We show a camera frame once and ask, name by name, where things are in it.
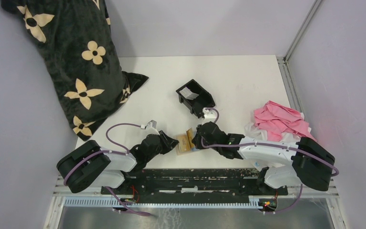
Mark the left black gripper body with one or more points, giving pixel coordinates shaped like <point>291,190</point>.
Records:
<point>151,155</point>

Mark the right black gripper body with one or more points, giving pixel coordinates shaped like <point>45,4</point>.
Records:
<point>198,144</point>

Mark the black plastic tray box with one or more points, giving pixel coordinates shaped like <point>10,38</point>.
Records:
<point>204,100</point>

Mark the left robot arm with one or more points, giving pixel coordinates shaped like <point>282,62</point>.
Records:
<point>91,166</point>

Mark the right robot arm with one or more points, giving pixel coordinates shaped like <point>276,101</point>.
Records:
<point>304,162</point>

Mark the stack of credit cards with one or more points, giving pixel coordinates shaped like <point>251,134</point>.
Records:
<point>188,94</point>

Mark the white cloth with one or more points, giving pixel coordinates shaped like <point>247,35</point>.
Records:
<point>253,131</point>

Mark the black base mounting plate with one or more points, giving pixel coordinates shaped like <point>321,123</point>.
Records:
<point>195,186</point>

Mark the pink cloth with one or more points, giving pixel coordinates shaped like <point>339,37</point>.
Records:
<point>277,120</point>

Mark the black floral blanket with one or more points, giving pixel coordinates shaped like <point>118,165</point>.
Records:
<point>74,39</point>

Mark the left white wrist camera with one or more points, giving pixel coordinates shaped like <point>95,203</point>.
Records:
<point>150,127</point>

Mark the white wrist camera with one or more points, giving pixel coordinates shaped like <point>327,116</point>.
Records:
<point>150,127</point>
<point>209,114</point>

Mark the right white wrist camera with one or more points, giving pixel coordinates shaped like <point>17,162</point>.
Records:
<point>209,114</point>

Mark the aluminium frame rail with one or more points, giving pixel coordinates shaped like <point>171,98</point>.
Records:
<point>283,62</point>

